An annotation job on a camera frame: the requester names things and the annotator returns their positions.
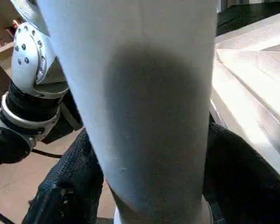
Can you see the white plastic table top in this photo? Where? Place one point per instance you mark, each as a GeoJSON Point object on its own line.
{"type": "Point", "coordinates": [252, 93]}

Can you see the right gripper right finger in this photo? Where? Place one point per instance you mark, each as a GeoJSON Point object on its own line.
{"type": "Point", "coordinates": [242, 186]}

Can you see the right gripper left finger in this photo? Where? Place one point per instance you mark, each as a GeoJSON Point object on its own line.
{"type": "Point", "coordinates": [67, 191]}

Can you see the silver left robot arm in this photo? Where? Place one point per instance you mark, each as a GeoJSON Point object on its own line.
{"type": "Point", "coordinates": [28, 58]}

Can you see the white plastic table leg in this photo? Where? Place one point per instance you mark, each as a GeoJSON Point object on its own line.
{"type": "Point", "coordinates": [135, 105]}

